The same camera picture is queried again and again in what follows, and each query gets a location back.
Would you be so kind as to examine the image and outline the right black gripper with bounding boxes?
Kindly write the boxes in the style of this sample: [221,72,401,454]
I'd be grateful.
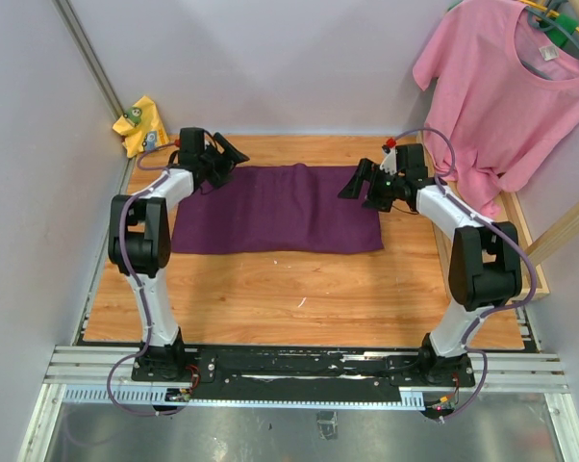
[338,159,405,213]

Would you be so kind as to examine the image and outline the aluminium corner post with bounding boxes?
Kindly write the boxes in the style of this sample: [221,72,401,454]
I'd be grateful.
[52,0,123,118]

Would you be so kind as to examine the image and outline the wooden beam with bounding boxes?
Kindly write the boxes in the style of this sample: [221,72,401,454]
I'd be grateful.
[502,193,579,267]

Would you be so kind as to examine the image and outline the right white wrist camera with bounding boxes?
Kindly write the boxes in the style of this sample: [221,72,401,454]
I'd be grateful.
[379,146,397,175]

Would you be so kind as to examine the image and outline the grey clothes hanger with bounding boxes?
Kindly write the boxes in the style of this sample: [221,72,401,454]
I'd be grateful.
[525,1,579,60]

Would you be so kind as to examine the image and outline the yellow hoop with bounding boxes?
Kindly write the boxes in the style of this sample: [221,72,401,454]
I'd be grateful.
[523,1,579,55]

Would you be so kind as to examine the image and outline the pink t-shirt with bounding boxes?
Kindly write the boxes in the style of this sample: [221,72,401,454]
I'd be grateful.
[413,1,579,218]

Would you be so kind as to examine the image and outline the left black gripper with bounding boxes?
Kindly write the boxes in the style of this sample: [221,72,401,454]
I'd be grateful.
[200,134,249,190]

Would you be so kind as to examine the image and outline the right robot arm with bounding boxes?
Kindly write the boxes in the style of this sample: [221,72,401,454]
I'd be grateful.
[339,143,522,387]

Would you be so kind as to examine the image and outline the purple surgical wrap cloth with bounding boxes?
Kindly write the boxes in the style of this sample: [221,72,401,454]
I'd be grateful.
[171,164,384,255]

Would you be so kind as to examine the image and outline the aluminium rail frame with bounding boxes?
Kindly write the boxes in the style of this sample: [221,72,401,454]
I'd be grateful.
[18,345,579,461]

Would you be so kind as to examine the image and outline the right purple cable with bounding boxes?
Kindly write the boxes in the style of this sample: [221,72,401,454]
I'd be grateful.
[384,127,539,424]

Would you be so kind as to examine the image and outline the green hanger clip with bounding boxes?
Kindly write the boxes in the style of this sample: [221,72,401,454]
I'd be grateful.
[546,14,578,48]

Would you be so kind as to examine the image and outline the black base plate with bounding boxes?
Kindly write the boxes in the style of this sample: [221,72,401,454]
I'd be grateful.
[150,345,475,403]

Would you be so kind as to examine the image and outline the wooden tray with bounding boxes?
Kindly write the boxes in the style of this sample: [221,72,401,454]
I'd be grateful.
[415,127,551,301]

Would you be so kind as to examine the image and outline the yellow paper bag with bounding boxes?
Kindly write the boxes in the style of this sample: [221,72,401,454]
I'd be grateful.
[113,95,170,159]

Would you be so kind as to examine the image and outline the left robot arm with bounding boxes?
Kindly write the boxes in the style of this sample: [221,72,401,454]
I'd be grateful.
[108,127,249,381]

